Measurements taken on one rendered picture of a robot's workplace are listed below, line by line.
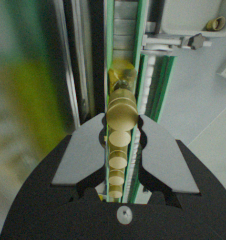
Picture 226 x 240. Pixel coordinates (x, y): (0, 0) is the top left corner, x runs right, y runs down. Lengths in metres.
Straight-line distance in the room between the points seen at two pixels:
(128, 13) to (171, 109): 0.45
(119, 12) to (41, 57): 0.27
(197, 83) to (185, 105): 0.11
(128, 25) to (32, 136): 0.37
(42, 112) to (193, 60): 0.58
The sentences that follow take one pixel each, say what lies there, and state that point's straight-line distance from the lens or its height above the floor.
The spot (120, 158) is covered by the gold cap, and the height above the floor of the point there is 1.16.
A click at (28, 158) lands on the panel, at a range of 0.20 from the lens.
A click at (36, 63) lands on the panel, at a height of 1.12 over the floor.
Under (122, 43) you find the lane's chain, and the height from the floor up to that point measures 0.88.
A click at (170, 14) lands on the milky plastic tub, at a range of 0.56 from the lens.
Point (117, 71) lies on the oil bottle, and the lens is 0.22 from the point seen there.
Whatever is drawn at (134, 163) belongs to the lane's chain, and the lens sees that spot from 0.68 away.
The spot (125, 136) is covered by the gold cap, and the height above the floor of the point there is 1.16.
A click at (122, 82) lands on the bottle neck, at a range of 0.19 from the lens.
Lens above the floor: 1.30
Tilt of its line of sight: 58 degrees down
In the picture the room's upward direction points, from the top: 174 degrees counter-clockwise
